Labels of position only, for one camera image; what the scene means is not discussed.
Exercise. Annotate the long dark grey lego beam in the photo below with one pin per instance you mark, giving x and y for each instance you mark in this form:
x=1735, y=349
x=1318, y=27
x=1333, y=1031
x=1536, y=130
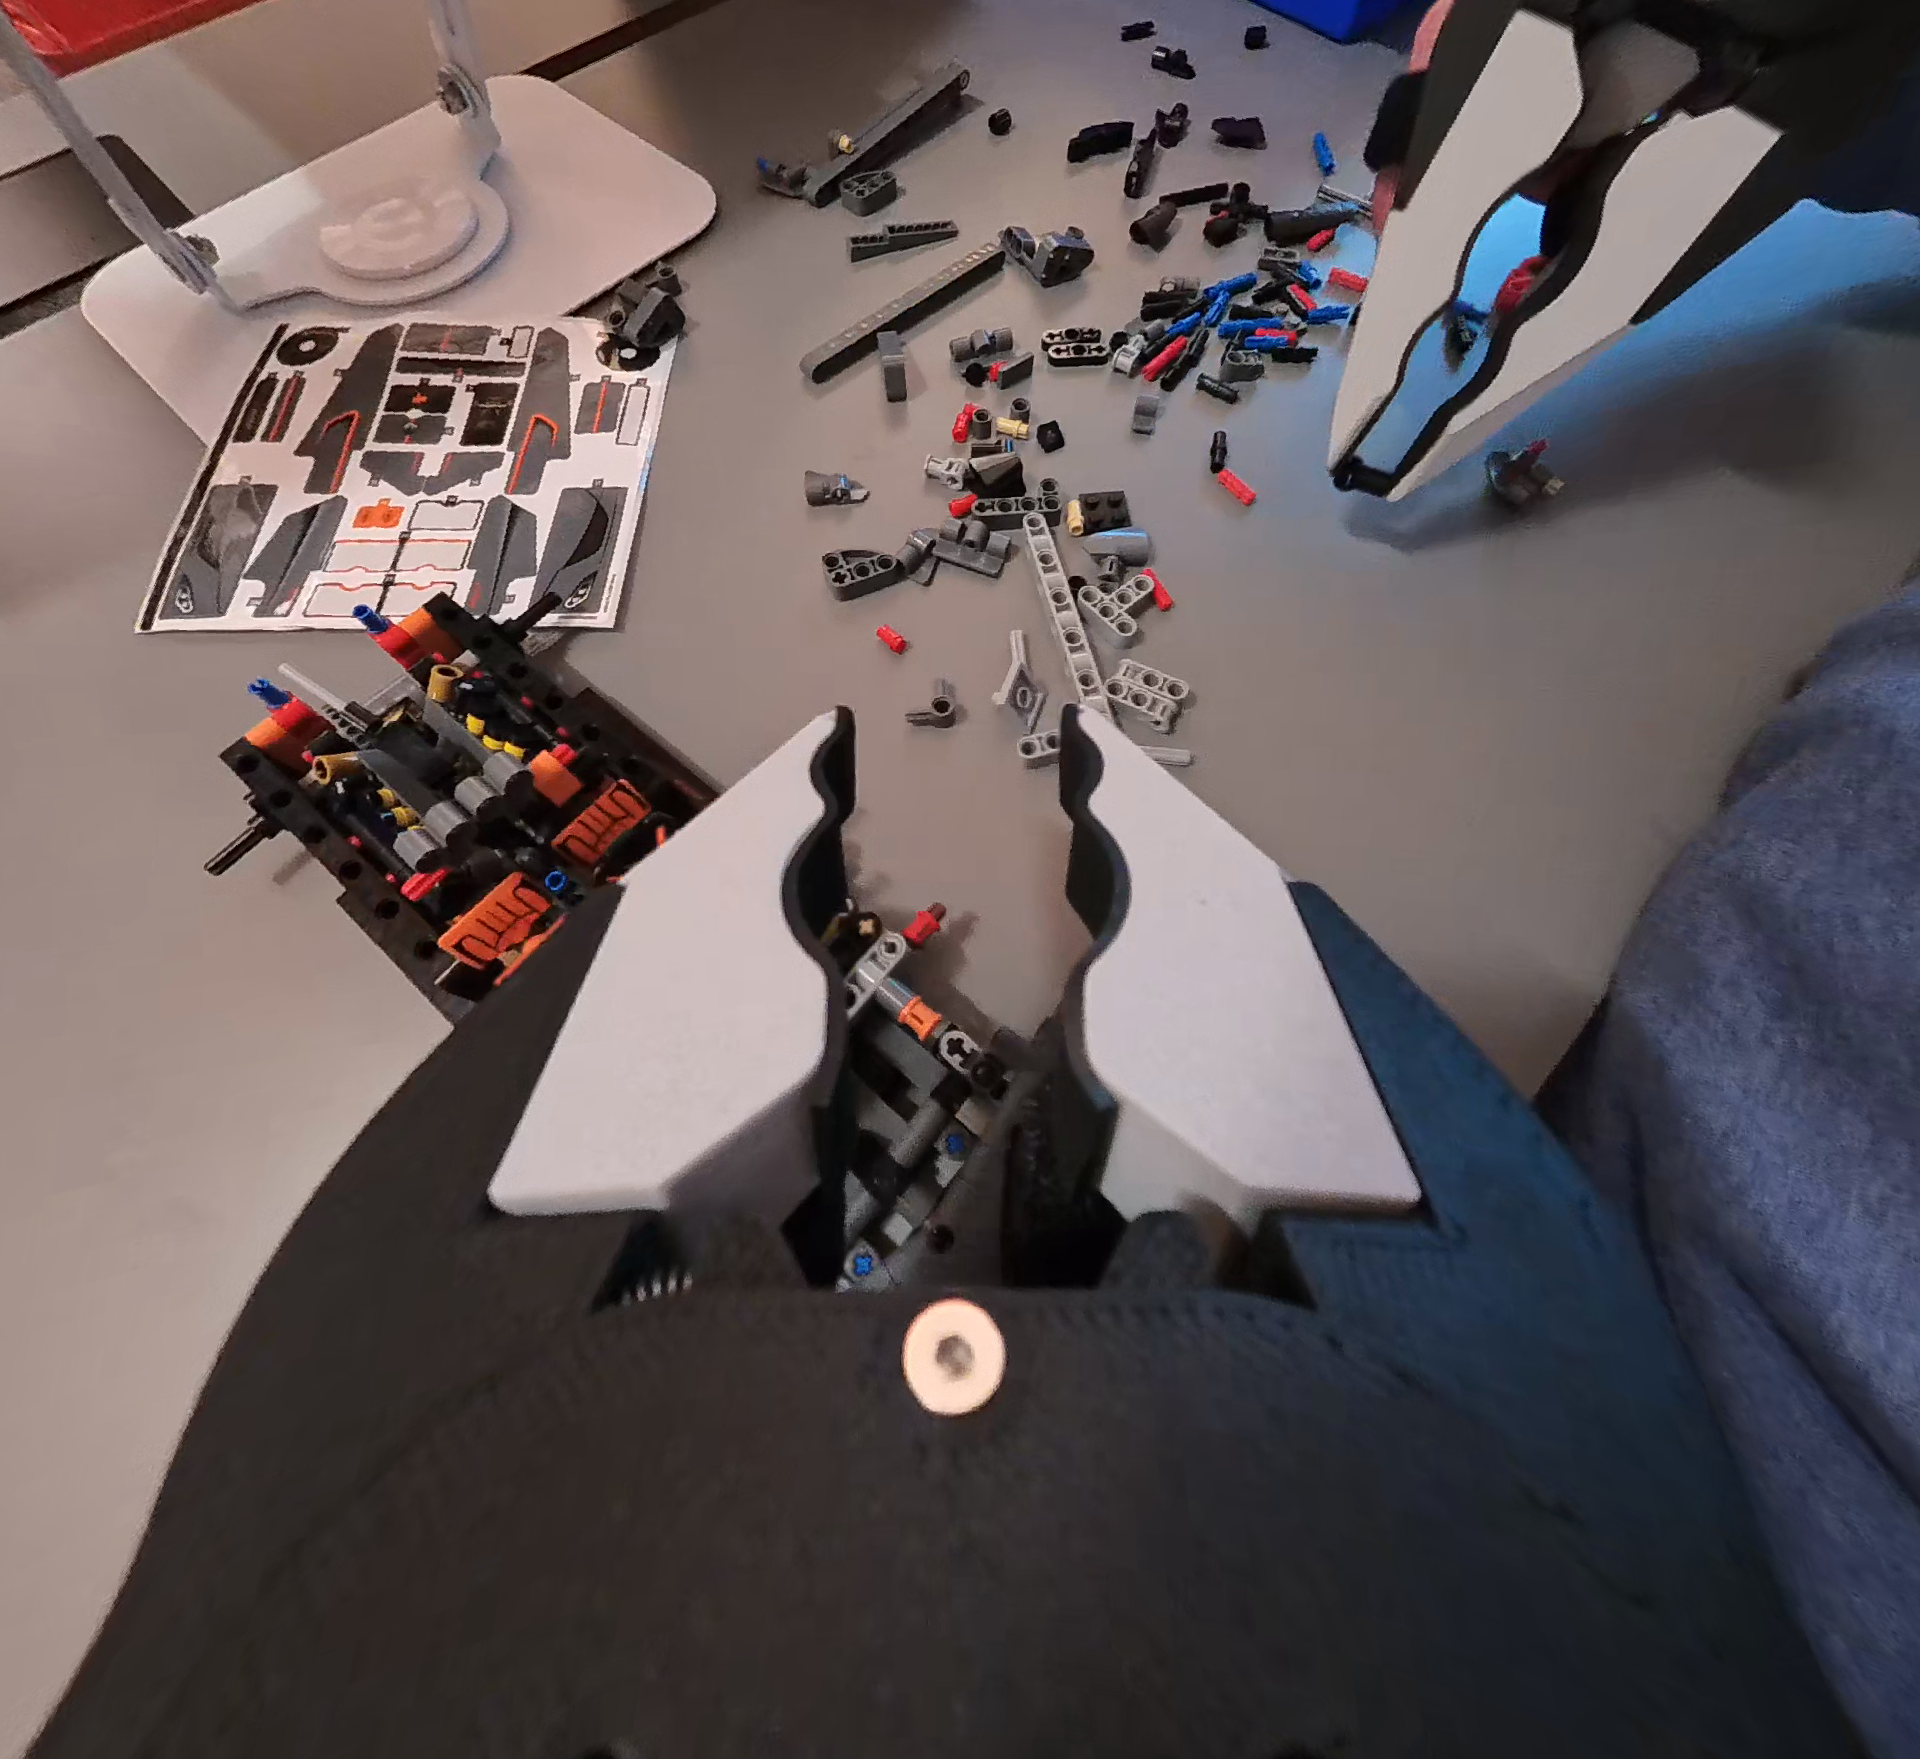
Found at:
x=886, y=132

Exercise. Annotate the sticker sheet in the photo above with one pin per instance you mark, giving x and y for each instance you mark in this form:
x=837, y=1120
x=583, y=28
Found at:
x=406, y=468

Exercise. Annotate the light grey double lego beam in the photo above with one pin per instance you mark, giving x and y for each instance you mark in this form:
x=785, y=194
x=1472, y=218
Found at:
x=1153, y=694

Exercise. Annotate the dark grey lego wedge panel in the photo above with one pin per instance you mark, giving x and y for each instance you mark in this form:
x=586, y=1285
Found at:
x=894, y=368

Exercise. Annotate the grey lego connector blue pin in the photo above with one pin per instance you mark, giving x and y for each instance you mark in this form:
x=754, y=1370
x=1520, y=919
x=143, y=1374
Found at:
x=782, y=176

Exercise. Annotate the dark grey lego hinge piece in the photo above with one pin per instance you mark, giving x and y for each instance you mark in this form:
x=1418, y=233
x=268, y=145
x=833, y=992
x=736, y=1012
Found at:
x=991, y=352

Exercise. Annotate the red lego elbow connector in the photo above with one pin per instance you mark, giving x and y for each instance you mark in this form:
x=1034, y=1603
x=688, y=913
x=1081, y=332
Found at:
x=972, y=422

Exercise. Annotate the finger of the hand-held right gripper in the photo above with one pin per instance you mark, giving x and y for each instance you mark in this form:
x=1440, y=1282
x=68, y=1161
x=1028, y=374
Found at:
x=1664, y=214
x=1472, y=171

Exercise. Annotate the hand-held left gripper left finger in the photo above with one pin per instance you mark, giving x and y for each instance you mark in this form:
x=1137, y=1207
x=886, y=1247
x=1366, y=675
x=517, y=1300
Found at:
x=677, y=1040

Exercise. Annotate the dark grey wedge red pin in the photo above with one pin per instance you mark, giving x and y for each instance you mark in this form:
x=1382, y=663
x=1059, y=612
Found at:
x=1523, y=476

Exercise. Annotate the white desk stand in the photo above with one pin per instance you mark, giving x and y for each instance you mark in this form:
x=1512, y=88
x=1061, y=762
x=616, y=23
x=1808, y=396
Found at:
x=600, y=184

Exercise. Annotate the dark grey lego hinge plate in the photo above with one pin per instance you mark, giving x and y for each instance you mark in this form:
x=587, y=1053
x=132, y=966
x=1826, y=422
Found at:
x=961, y=546

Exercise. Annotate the grey curved lego slope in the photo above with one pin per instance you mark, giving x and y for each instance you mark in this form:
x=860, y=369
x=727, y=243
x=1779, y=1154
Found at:
x=1123, y=546

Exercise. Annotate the dark grey lego connector block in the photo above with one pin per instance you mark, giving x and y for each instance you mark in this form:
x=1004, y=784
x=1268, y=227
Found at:
x=1047, y=257

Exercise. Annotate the person's right hand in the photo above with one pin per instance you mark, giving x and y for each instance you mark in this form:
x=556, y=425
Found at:
x=1442, y=4

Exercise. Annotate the black square lego plate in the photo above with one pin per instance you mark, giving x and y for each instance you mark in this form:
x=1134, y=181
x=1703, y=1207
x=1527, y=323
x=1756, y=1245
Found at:
x=1100, y=511

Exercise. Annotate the light grey T-shaped lego beam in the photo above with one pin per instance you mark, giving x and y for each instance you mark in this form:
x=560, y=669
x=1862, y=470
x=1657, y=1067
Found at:
x=1114, y=604

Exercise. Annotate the pile of small lego pins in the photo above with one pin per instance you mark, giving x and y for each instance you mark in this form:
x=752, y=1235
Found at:
x=1232, y=327

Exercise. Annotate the grey square lego plate bar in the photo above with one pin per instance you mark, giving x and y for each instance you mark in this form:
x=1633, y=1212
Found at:
x=1024, y=687

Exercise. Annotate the small black curved lego piece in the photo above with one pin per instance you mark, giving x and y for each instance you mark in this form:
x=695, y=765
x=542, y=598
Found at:
x=1359, y=476

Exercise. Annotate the person's blue clothed torso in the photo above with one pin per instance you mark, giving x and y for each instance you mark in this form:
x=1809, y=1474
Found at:
x=1770, y=1115

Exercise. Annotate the dark grey lego pin connector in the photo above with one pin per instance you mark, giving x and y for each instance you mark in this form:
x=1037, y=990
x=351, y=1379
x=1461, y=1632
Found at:
x=933, y=706

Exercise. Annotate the dark grey ribbed lego piece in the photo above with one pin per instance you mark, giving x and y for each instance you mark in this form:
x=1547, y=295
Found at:
x=904, y=240

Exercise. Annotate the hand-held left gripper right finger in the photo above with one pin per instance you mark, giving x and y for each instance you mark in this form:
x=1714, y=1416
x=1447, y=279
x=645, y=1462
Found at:
x=1246, y=1040

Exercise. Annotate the shiny grey curved lego piece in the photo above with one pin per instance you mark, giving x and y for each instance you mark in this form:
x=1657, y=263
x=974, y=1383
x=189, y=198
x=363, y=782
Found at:
x=836, y=487

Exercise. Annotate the long dark grey lego plate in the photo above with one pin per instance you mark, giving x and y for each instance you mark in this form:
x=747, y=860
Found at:
x=900, y=315

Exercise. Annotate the lego car chassis assembly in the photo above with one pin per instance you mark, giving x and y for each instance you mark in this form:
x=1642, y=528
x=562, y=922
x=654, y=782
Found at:
x=481, y=814

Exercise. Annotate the dark grey curved lego half-beam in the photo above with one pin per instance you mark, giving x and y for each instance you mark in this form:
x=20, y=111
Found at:
x=867, y=193

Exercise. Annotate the light grey L-shaped lego beam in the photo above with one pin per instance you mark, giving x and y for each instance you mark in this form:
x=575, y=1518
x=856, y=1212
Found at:
x=1039, y=743

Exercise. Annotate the dark grey cross-hole lego beam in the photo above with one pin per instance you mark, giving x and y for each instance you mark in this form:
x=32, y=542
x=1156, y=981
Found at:
x=864, y=572

